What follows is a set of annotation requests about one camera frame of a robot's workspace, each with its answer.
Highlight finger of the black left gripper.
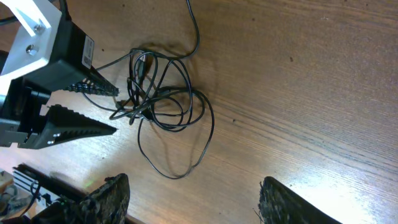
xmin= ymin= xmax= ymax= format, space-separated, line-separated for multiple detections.
xmin=64 ymin=67 xmax=119 ymax=96
xmin=18 ymin=105 xmax=117 ymax=149

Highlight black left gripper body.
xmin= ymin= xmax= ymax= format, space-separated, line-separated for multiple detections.
xmin=1 ymin=19 xmax=92 ymax=147

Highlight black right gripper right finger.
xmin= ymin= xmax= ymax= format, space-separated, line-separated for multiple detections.
xmin=257 ymin=176 xmax=338 ymax=224

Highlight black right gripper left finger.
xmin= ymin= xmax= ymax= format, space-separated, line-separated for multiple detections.
xmin=31 ymin=173 xmax=130 ymax=224

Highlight black cable bundle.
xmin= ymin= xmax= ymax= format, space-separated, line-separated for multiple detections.
xmin=82 ymin=0 xmax=216 ymax=180

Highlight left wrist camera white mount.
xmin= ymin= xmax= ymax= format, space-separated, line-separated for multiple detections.
xmin=1 ymin=0 xmax=62 ymax=96

